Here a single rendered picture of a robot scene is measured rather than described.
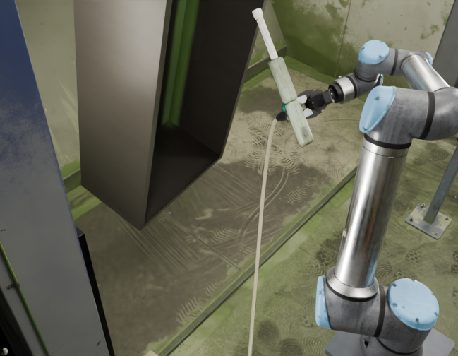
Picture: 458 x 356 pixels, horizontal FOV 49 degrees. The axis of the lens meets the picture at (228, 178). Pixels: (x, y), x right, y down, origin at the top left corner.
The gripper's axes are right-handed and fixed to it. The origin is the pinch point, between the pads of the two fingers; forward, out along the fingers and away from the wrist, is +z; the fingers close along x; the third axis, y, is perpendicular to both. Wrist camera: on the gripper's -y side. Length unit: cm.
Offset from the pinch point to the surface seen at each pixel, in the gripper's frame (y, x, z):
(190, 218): 106, -36, 37
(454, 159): 56, -55, -92
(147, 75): -13, 27, 43
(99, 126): 24, 21, 62
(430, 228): 84, -92, -82
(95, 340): -33, -35, 84
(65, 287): -53, -15, 81
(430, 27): 112, 12, -145
